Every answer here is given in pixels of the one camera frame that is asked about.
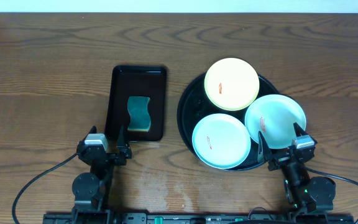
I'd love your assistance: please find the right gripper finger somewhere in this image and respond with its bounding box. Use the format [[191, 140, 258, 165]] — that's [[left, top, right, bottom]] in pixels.
[[293, 123, 308, 137], [257, 131, 272, 162]]

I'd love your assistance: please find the light green plate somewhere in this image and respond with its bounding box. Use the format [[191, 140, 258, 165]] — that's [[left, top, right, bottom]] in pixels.
[[245, 95, 307, 149], [191, 113, 251, 169]]

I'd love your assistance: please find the green yellow sponge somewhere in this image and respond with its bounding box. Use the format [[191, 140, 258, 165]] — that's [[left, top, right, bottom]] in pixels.
[[127, 96, 151, 132]]

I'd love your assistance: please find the light green plate front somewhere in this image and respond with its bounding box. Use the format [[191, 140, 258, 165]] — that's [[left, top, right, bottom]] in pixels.
[[191, 113, 251, 169]]

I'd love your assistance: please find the yellow plate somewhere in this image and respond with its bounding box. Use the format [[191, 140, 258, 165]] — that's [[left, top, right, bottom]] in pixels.
[[204, 58, 260, 111]]

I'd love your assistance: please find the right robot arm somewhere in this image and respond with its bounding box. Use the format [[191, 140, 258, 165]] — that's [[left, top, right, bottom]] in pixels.
[[258, 123, 336, 223]]

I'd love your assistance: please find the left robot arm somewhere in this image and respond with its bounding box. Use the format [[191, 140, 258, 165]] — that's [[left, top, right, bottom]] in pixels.
[[72, 126, 132, 223]]

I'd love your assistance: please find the black rectangular tray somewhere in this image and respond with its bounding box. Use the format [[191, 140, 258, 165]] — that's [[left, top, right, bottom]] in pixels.
[[104, 65, 167, 141]]

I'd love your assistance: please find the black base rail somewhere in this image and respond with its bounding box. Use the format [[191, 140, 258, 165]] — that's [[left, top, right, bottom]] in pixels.
[[42, 213, 354, 224]]

